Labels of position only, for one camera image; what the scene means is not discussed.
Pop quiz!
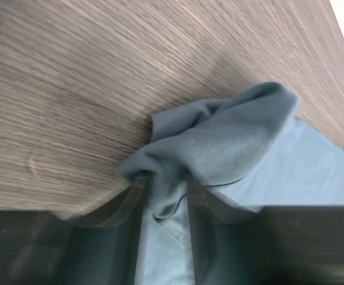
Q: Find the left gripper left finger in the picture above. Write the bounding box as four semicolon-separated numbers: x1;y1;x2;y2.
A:
0;176;146;284

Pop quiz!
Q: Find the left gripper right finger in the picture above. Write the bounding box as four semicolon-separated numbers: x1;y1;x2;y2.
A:
187;180;344;284

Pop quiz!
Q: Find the grey blue t shirt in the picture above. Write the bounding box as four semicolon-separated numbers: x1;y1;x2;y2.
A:
116;82;344;284

